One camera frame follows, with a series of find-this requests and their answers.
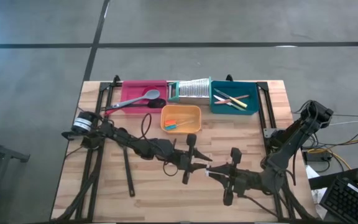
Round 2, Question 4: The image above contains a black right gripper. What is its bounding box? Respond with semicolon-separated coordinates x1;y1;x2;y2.
206;147;262;207

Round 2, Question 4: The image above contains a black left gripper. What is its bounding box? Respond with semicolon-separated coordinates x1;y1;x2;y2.
168;133;213;185

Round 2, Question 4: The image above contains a blue mini spatula clear handle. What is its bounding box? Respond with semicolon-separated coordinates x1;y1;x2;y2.
165;124;195;131

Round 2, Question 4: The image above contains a yellow handled table knife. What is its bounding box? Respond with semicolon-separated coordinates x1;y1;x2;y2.
213;88;248;109

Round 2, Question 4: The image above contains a black solid serving spoon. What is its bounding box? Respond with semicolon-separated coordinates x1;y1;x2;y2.
122;146;135;197

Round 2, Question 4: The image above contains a black slotted serving spoon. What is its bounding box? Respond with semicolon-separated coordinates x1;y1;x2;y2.
104;98;167;111

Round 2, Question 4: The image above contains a brown wooden handled knife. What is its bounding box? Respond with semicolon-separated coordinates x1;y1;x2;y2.
213;94;250;105

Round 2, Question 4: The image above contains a grey silicone spoon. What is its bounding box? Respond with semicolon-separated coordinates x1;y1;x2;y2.
110;89;161;110

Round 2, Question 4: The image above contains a yellow plastic bin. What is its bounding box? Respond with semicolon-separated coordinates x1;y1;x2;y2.
160;104;202;134

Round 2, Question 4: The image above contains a teal plastic bin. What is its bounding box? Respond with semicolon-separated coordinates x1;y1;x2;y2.
209;80;260;116

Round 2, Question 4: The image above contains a white paper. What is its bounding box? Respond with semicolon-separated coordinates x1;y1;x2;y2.
305;164;329;220

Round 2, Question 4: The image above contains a black power adapter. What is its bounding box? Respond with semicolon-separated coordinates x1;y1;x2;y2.
303;150;331;163

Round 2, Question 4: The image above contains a pink plastic bin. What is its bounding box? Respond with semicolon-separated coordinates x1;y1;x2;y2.
119;80;169;114

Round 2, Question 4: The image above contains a black desk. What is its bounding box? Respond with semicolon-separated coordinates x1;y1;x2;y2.
308;167;358;224

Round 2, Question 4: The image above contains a black keyboard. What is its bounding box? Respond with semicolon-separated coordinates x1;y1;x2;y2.
319;177;358;224

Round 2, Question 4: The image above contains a black metal stand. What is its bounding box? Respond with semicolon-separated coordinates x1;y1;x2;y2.
0;136;30;224

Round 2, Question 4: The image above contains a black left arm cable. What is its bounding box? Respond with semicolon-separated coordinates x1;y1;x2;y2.
140;112;180;177

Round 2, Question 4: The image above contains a metal box grater teal handle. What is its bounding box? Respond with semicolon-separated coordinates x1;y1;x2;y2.
167;77;213;105

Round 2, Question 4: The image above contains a yellow cable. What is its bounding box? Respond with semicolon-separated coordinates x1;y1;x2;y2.
308;135;358;170

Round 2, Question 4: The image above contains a black bracket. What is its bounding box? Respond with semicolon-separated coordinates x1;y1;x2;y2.
61;131;78;141

